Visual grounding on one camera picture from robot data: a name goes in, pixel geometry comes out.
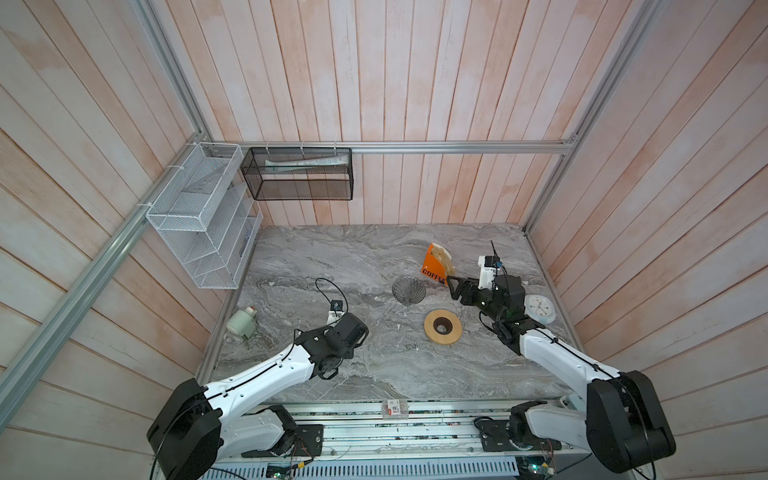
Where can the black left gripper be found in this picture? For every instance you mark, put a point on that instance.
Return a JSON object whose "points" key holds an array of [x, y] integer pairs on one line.
{"points": [[349, 352]]}

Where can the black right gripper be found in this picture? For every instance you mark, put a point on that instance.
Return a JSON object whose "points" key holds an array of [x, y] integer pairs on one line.
{"points": [[463, 282]]}

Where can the ribbed glass dripper cone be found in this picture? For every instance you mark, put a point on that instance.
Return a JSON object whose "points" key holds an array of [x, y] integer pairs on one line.
{"points": [[409, 291]]}

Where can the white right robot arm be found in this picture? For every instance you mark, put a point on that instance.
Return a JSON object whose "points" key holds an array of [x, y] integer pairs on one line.
{"points": [[622, 422]]}

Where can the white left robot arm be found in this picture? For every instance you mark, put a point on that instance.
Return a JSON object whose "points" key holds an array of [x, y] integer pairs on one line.
{"points": [[202, 424]]}

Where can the orange coffee filter box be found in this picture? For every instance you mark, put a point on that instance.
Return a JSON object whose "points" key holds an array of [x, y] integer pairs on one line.
{"points": [[427, 269]]}

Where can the brown paper coffee filters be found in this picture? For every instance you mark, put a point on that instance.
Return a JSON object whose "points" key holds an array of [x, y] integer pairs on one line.
{"points": [[442, 263]]}

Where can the white round timer clock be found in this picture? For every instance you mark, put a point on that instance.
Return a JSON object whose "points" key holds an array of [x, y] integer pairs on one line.
{"points": [[540, 308]]}

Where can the pale green kitchen timer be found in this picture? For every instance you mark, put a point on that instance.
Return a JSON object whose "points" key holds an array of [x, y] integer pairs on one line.
{"points": [[242, 323]]}

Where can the small red white box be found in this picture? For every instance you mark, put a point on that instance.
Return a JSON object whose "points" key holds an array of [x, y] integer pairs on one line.
{"points": [[395, 409]]}

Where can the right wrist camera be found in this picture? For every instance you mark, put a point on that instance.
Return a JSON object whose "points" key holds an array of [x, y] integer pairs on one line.
{"points": [[489, 267]]}

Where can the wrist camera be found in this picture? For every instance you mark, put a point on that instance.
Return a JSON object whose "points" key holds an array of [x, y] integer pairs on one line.
{"points": [[489, 267], [336, 311]]}

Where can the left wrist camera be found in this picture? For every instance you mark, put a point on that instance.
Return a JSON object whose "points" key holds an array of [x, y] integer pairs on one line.
{"points": [[336, 311]]}

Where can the aluminium mounting rail base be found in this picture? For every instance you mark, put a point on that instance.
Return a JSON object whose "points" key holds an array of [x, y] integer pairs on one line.
{"points": [[428, 440]]}

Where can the white wire mesh shelf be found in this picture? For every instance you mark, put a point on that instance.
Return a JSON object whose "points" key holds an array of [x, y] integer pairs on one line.
{"points": [[206, 219]]}

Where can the black wire mesh basket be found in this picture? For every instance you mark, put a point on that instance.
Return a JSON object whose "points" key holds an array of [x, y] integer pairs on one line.
{"points": [[299, 173]]}

